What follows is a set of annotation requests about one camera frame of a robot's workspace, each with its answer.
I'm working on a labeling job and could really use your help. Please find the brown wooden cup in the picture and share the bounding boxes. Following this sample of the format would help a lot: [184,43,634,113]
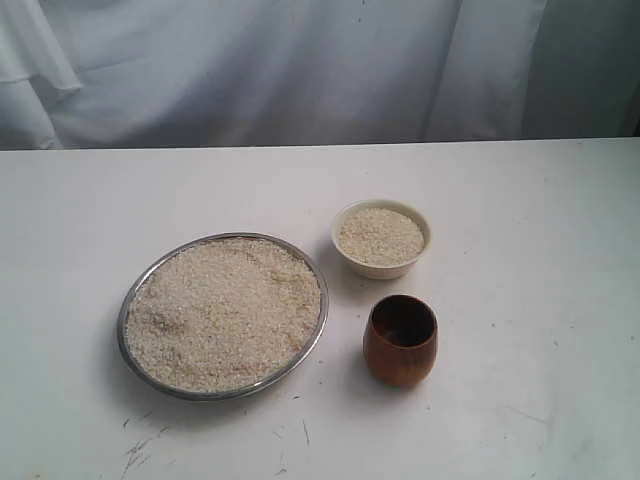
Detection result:
[363,294,439,388]

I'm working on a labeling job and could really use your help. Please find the white backdrop curtain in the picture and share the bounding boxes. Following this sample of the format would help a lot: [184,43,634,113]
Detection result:
[1,1,639,150]

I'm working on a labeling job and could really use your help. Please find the small cream rice bowl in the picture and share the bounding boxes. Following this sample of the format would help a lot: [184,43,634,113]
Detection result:
[330,199,431,280]

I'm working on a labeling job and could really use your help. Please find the large metal rice plate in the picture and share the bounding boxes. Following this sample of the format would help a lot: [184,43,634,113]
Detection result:
[116,232,329,401]

